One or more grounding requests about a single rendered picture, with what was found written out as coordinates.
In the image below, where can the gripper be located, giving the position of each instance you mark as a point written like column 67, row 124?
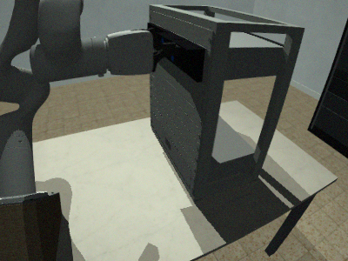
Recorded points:
column 130, row 52

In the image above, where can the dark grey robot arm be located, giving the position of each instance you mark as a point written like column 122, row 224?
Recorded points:
column 60, row 56

